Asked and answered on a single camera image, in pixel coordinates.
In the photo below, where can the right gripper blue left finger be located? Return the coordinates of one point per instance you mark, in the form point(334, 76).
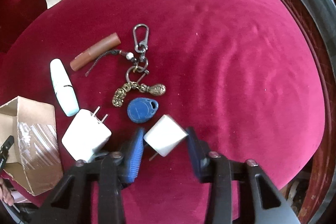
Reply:
point(132, 152)

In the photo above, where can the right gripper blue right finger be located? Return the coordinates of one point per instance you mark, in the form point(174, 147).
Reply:
point(198, 153)

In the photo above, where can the cardboard box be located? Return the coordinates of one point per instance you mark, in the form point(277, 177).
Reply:
point(34, 161)

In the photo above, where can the small white plug adapter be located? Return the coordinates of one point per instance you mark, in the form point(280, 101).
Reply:
point(164, 136)

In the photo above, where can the large white charger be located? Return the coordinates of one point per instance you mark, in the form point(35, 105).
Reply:
point(86, 135)

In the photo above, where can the metal keychain with charms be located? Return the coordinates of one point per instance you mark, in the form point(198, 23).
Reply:
point(138, 69)

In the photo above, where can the brown lipstick tube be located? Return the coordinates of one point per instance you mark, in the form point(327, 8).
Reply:
point(95, 51)

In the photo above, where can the person's hand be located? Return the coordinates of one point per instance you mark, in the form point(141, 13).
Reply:
point(5, 193)

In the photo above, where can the blue key fob tag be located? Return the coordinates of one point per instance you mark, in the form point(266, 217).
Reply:
point(141, 110)

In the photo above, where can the white oval remote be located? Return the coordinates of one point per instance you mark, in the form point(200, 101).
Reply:
point(63, 88)

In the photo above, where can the red velvet tufted sofa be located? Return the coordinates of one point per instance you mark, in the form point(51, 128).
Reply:
point(239, 72)

